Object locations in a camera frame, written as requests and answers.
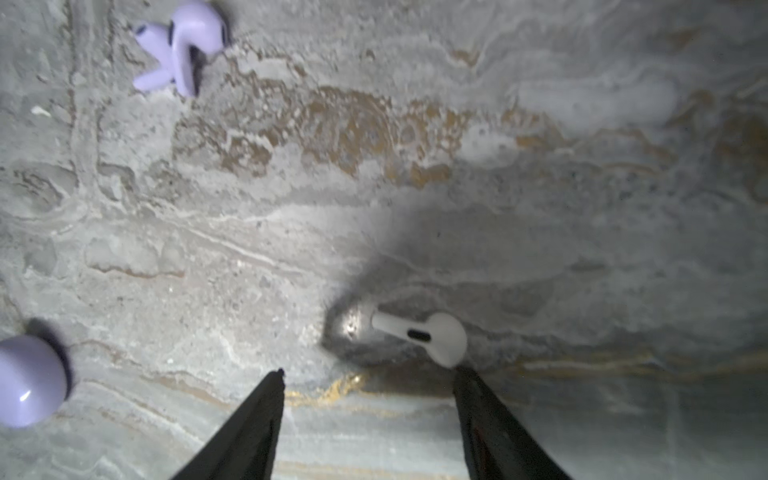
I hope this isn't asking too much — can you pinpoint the white earbud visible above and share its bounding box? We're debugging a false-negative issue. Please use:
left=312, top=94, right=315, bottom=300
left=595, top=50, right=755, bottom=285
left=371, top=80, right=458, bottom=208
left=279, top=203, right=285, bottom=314
left=371, top=311, right=468, bottom=369

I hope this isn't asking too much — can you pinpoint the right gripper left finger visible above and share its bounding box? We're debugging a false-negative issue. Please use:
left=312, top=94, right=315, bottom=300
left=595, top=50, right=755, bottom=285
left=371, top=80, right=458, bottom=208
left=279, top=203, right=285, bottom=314
left=175, top=369, right=285, bottom=479

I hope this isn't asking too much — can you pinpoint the purple round charging case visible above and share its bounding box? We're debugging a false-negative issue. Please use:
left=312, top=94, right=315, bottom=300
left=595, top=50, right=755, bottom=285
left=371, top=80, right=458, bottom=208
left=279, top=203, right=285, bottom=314
left=1, top=335, right=68, bottom=428

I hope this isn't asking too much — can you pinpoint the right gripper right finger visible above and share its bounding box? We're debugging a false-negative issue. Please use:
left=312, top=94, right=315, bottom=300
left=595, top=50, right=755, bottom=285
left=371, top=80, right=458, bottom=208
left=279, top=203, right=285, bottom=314
left=453, top=367, right=569, bottom=480

